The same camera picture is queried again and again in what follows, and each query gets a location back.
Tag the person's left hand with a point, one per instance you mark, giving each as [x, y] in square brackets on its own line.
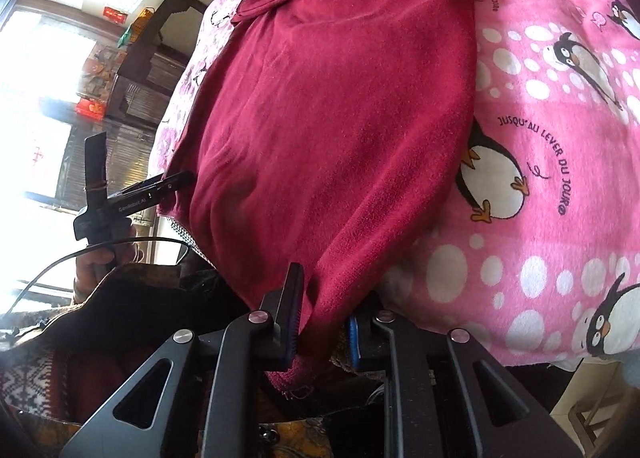
[95, 268]

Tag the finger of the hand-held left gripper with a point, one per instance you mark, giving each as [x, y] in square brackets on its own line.
[172, 182]

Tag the red wall sign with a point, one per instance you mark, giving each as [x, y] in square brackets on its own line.
[114, 13]

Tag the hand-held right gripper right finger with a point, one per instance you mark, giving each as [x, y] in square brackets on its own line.
[356, 340]

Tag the person's patterned knit clothing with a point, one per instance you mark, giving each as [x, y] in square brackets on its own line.
[30, 378]

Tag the dark wooden table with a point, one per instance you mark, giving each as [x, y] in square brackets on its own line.
[150, 53]

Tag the pink penguin printed blanket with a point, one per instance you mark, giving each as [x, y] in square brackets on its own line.
[550, 138]

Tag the red bag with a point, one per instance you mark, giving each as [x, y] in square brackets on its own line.
[90, 108]

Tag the green plastic basket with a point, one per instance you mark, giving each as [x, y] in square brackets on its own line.
[126, 38]

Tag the wooden stool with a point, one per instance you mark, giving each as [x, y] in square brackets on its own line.
[595, 418]

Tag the dark wooden cabinets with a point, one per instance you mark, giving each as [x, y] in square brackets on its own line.
[135, 148]

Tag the dark red sweater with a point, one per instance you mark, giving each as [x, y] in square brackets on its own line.
[325, 113]

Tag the yellow plastic basket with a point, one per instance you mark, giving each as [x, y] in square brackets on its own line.
[145, 18]

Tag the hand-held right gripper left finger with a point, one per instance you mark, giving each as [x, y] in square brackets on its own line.
[289, 318]

